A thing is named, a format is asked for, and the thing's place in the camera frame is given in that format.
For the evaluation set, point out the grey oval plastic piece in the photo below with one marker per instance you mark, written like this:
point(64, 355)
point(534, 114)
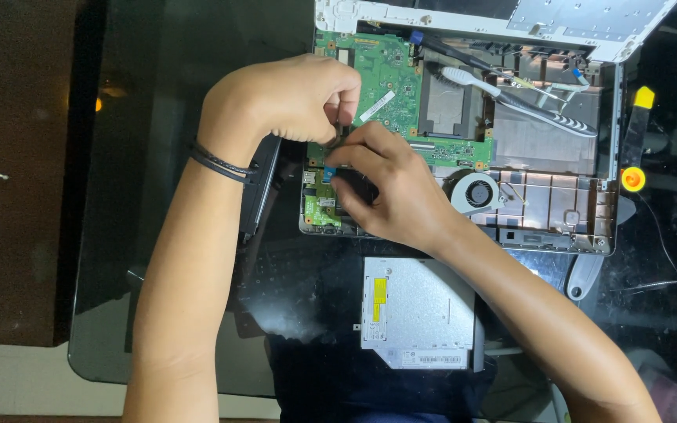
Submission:
point(584, 276)

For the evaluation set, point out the round laptop cooling fan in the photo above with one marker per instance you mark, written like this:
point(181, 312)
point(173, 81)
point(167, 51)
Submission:
point(476, 192)

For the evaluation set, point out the person's left hand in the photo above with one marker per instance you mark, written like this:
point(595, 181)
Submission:
point(274, 100)

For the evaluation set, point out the person's left fingers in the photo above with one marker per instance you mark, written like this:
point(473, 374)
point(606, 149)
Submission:
point(344, 97)

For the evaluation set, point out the person's dark blue clothing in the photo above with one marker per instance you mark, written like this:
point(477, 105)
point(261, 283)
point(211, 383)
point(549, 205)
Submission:
point(374, 393)

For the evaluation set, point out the green laptop motherboard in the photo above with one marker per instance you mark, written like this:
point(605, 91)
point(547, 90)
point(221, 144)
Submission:
point(388, 70)

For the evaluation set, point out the black braided wrist band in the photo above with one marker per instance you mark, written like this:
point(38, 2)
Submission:
point(227, 160)

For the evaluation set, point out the small green port board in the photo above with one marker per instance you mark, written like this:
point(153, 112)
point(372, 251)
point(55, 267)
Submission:
point(321, 205)

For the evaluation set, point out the silver laptop optical drive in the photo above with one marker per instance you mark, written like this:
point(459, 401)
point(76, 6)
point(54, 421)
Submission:
point(418, 311)

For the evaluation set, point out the black plain wrist band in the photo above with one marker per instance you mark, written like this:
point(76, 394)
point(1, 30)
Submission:
point(218, 168)

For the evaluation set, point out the white laptop base case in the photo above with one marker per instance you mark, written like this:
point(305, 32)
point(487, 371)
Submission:
point(550, 200)

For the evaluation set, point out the white laptop palmrest cover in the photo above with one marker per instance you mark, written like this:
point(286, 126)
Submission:
point(550, 23)

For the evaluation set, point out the person's right hand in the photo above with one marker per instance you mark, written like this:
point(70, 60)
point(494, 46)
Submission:
point(403, 188)

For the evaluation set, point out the black flat laptop part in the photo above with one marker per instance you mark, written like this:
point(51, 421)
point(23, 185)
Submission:
point(259, 188)

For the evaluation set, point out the white grey toothbrush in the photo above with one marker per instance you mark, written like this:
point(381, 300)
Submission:
point(526, 106)

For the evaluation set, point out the yellow black hand tool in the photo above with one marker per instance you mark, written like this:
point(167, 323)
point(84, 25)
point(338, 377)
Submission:
point(633, 141)

